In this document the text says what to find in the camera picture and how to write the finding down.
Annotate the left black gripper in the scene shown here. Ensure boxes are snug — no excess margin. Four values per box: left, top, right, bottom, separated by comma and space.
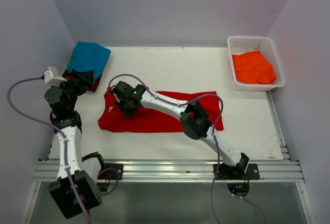
52, 70, 93, 111

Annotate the red t shirt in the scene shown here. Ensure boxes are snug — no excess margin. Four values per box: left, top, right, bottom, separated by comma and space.
98, 88, 220, 133

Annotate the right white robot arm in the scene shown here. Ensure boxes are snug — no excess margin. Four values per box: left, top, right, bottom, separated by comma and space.
110, 81, 250, 179

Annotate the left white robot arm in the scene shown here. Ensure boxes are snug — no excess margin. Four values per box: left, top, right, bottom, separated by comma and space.
43, 67, 107, 219

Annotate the folded maroon t shirt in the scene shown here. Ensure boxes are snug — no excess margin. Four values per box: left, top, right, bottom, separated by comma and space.
62, 71, 102, 92

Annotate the folded blue t shirt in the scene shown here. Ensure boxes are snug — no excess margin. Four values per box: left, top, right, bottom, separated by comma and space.
66, 41, 111, 81

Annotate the orange t shirt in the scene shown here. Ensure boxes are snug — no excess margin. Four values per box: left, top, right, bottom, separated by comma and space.
232, 51, 277, 85

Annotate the white plastic basket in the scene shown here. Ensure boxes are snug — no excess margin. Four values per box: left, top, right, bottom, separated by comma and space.
227, 36, 286, 91

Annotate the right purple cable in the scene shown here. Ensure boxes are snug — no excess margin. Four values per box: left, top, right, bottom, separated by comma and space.
107, 73, 268, 224

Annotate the purple cable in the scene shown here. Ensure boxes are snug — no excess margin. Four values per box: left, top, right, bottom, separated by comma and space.
6, 76, 93, 224
107, 73, 268, 224

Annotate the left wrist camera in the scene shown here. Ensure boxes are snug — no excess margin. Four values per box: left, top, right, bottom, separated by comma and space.
43, 67, 68, 86

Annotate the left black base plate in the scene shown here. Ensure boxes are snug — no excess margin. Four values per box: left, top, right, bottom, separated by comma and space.
97, 164, 124, 181

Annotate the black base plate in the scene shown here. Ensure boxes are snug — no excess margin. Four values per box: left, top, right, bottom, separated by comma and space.
97, 164, 124, 181
213, 163, 260, 181

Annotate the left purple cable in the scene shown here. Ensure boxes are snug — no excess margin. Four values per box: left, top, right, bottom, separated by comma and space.
6, 76, 93, 224

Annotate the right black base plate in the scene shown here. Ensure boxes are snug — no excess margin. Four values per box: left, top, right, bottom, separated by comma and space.
213, 163, 260, 181

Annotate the aluminium rail frame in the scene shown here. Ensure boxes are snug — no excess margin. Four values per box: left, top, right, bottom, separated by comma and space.
31, 91, 306, 191

